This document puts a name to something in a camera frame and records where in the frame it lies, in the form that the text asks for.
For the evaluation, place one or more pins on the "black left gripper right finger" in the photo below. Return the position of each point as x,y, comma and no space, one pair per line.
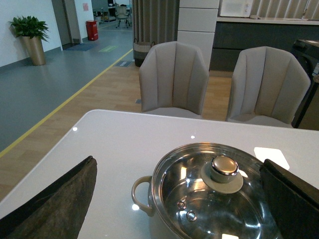
293,203

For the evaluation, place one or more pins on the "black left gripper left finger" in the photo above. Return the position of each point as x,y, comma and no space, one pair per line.
58,211

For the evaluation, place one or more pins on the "glass pot lid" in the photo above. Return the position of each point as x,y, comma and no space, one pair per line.
214,194

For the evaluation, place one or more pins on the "white electric cooking pot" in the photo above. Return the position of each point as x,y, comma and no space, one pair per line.
142,196

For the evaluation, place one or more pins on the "gold plant pot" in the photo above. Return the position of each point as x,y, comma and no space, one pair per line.
35,50

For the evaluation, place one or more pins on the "beige chair right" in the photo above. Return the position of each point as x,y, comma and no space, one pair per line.
268,85

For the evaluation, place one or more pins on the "beige chair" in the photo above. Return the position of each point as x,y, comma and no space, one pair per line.
173,81
268,85

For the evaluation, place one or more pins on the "blue floor mat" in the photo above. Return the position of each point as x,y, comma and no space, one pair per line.
81,47

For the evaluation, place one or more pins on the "beige chair left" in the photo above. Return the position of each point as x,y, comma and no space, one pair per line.
173,81

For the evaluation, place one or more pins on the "dark kitchen counter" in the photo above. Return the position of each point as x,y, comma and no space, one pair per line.
231,37

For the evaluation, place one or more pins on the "woven basket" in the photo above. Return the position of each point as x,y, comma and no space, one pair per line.
140,51

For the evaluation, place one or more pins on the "green potted plant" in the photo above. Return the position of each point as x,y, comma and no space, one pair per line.
29,26

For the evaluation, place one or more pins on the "red cabinet box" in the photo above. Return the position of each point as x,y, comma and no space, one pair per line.
92,30

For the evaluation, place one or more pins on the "white microwave oven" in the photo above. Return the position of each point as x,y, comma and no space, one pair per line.
235,8

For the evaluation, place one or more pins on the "office swivel chair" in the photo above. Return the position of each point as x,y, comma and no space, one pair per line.
123,15

